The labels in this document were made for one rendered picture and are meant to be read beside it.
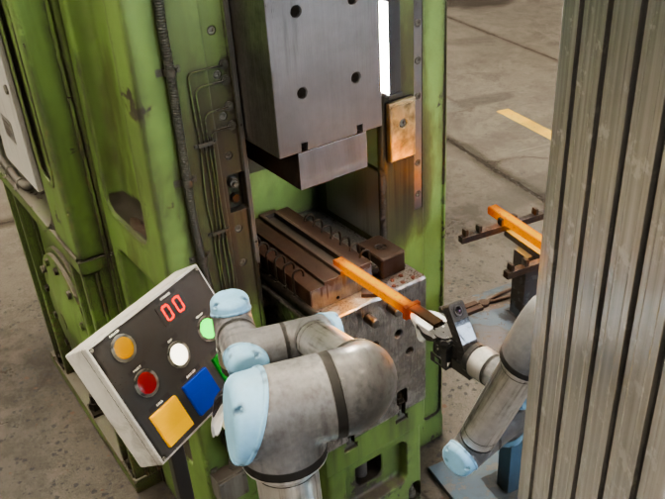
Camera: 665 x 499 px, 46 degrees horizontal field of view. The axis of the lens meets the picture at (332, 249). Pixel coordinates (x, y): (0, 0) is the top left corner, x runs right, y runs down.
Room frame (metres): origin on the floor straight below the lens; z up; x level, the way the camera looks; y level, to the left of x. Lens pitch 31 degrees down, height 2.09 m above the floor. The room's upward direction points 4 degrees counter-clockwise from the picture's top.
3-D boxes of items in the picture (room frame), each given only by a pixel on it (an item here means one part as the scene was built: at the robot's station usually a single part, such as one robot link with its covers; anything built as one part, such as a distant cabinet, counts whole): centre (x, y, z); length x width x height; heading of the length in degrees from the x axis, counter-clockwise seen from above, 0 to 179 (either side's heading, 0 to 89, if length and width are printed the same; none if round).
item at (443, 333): (1.38, -0.27, 0.98); 0.12 x 0.08 x 0.09; 33
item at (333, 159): (1.89, 0.10, 1.32); 0.42 x 0.20 x 0.10; 33
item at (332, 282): (1.89, 0.10, 0.96); 0.42 x 0.20 x 0.09; 33
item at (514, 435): (1.23, -0.34, 0.89); 0.11 x 0.08 x 0.11; 131
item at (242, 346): (1.11, 0.15, 1.23); 0.11 x 0.11 x 0.08; 15
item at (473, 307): (1.98, -0.62, 0.74); 0.60 x 0.04 x 0.01; 116
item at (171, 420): (1.18, 0.35, 1.01); 0.07 x 0.05 x 0.07; 148
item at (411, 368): (1.93, 0.06, 0.69); 0.56 x 0.38 x 0.45; 33
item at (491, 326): (1.84, -0.55, 0.73); 0.40 x 0.30 x 0.02; 113
